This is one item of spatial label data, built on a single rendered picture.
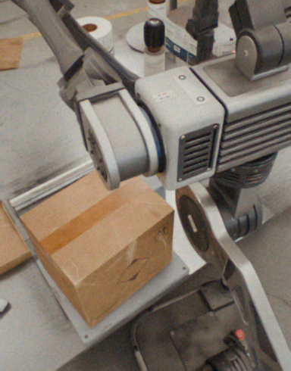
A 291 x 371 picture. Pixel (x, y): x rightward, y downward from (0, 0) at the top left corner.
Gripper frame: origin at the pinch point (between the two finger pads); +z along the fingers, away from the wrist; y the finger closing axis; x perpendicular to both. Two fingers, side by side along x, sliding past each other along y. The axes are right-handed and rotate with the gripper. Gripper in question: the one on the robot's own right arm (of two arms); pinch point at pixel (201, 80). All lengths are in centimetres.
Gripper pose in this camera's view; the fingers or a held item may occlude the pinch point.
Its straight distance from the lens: 151.3
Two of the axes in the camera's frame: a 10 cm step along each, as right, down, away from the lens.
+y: -8.2, 4.5, -3.5
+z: 0.3, 6.5, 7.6
